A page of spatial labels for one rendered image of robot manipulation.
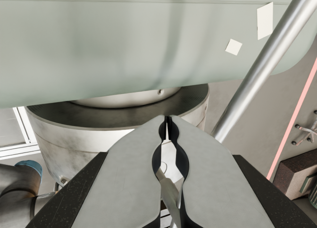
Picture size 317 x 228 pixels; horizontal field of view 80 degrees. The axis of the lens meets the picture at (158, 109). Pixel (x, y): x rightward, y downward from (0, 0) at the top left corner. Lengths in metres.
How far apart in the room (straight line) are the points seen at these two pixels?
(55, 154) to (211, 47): 0.23
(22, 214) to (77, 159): 0.28
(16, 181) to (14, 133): 0.92
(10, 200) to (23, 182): 0.05
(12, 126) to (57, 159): 1.18
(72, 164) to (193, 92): 0.20
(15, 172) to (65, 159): 0.33
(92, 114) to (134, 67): 0.11
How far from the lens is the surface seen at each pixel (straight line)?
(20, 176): 0.60
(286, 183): 3.62
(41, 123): 0.28
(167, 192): 0.24
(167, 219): 0.95
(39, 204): 0.52
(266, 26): 0.24
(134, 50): 0.17
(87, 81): 0.18
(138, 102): 0.26
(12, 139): 1.53
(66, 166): 0.30
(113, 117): 0.24
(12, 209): 0.54
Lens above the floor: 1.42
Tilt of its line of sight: 56 degrees down
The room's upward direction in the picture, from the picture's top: 144 degrees clockwise
